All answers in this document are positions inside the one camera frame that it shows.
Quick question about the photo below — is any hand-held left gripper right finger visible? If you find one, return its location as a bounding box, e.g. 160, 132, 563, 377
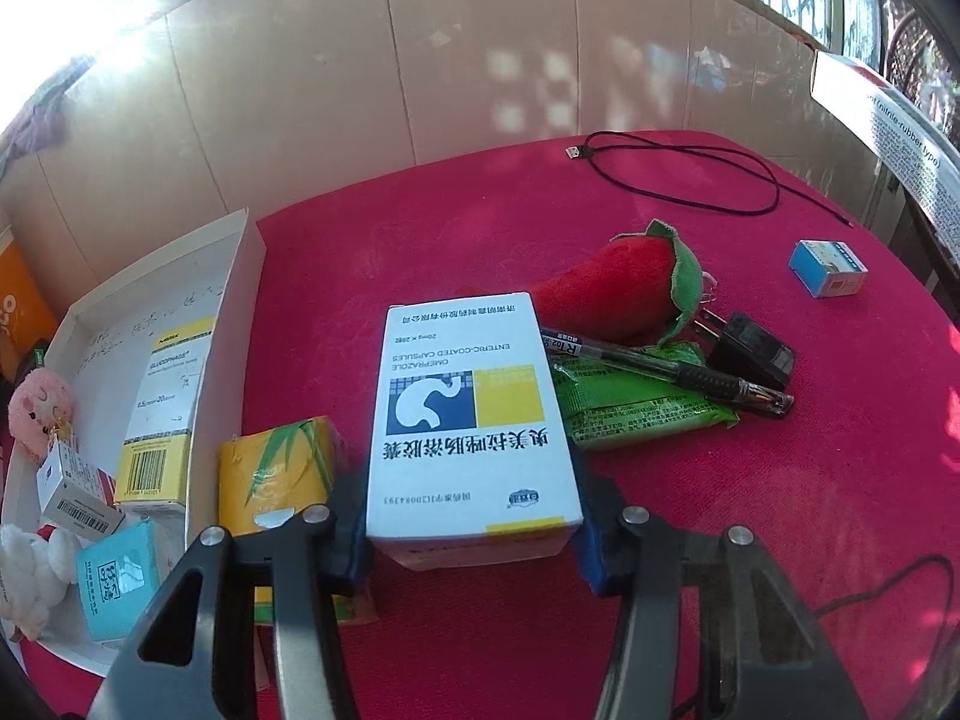
570, 442, 863, 720

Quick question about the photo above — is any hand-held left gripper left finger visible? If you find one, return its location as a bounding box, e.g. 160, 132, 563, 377
90, 457, 376, 720

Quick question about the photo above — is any green packet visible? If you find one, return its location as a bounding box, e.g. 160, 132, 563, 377
553, 341, 740, 452

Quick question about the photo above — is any white blue medicine box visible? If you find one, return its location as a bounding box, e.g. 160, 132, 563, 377
365, 291, 584, 569

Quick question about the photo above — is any black pen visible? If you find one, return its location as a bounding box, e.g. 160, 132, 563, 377
540, 326, 794, 417

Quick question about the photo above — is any yellow white medicine box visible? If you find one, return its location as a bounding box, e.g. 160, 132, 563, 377
120, 317, 217, 515

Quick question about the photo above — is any black charger plug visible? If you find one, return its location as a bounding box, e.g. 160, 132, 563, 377
694, 311, 797, 391

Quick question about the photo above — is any red strawberry plush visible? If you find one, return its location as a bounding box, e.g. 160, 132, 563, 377
531, 219, 706, 348

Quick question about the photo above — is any white cardboard tray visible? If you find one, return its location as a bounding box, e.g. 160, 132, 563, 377
0, 210, 267, 680

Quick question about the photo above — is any small blue white box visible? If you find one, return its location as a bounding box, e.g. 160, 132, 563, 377
787, 238, 869, 299

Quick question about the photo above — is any long white sealant box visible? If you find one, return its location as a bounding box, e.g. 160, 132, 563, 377
811, 51, 960, 242

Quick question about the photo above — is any yellow tissue pack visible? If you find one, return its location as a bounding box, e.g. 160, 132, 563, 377
217, 416, 376, 625

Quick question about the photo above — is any teal box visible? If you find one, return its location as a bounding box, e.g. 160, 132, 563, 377
73, 519, 162, 642

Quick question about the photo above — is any small white barcode box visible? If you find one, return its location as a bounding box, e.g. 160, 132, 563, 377
37, 441, 126, 541

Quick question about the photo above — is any white plush toy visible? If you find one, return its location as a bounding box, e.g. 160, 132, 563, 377
0, 523, 76, 640

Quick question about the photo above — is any pink plush toy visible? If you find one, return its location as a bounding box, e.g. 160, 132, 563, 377
7, 369, 76, 462

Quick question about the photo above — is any grey cloth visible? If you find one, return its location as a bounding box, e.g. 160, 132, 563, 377
0, 90, 72, 166

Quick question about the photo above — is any thin black cord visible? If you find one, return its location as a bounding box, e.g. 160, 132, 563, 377
679, 553, 957, 720

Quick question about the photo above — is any black USB cable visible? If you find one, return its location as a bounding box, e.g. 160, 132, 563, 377
564, 131, 856, 228

